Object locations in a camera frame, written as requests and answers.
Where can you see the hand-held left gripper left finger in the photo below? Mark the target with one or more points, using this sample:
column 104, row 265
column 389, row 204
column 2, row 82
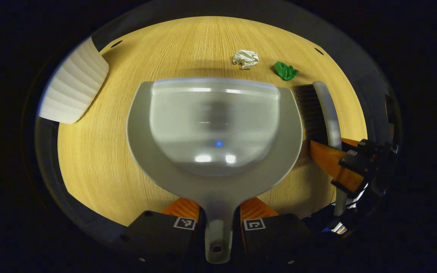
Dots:
column 154, row 235

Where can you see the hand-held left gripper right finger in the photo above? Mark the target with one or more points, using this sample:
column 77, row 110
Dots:
column 275, row 235

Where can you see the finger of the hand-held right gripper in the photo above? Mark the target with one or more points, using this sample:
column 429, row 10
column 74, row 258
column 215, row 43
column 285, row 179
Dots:
column 366, row 146
column 332, row 163

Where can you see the small grey broom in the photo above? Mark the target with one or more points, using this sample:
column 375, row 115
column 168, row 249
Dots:
column 330, row 113

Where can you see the green paper ball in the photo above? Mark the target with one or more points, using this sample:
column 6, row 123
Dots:
column 285, row 71

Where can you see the grey plastic dustpan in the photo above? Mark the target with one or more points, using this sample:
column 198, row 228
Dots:
column 214, row 125

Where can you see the white paper ball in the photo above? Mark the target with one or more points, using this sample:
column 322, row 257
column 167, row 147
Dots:
column 246, row 58

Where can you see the white garbage bin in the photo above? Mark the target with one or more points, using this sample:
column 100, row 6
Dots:
column 76, row 87

